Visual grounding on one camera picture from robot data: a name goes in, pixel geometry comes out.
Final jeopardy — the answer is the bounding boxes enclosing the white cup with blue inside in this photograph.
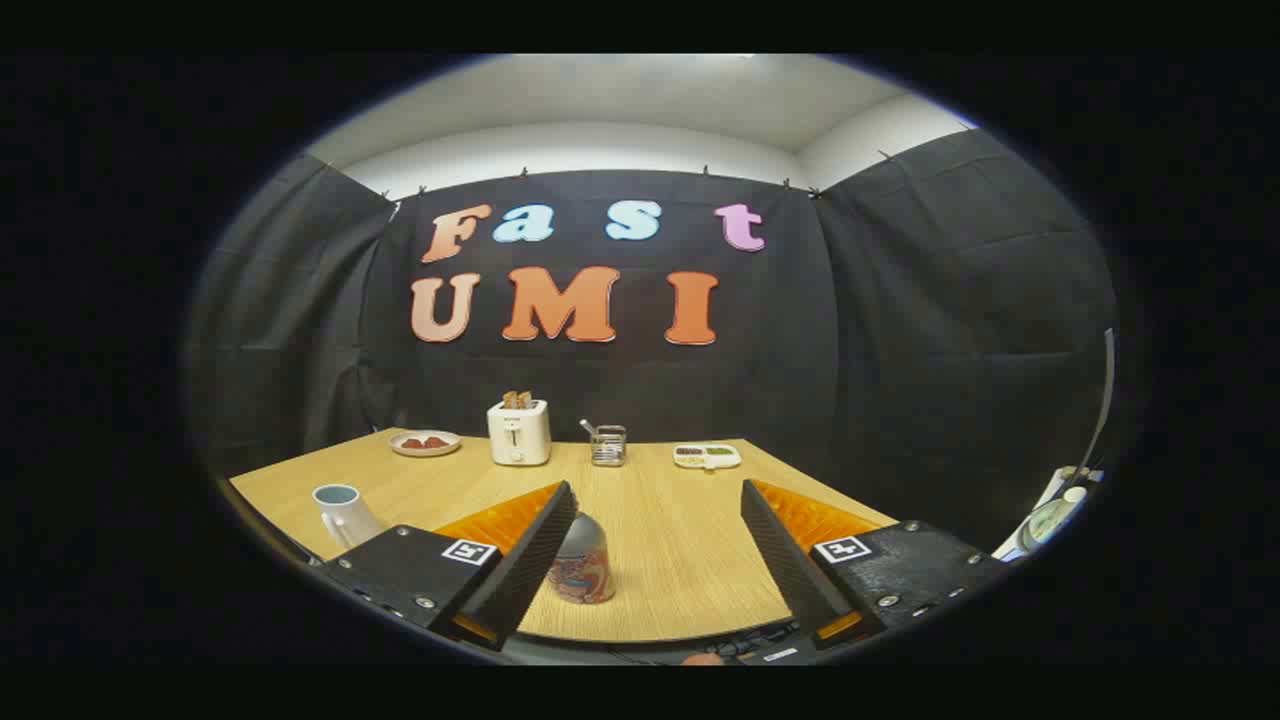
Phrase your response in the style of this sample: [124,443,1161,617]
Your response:
[312,484,386,551]

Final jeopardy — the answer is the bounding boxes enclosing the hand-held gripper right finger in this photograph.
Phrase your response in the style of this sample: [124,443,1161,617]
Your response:
[740,478,1011,651]

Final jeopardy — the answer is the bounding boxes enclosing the wire cutlery holder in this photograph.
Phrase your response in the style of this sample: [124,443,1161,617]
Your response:
[580,419,628,468]

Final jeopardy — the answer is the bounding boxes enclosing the white round plate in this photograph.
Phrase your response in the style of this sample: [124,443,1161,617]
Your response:
[388,430,463,458]

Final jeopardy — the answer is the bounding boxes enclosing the white divided tray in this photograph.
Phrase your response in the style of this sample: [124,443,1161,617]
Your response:
[672,443,742,471]

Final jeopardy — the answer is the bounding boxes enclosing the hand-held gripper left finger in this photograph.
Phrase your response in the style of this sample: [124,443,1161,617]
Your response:
[318,481,581,653]

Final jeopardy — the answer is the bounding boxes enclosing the silver bottle with colourful label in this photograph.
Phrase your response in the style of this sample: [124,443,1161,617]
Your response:
[547,512,617,605]

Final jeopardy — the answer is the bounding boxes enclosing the wooden table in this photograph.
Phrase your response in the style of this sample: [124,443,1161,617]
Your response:
[228,428,901,643]

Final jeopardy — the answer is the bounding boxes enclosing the white and green object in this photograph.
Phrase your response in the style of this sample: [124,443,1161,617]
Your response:
[995,465,1106,563]

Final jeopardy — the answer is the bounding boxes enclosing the white toaster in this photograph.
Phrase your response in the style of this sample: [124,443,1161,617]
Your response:
[487,399,552,467]

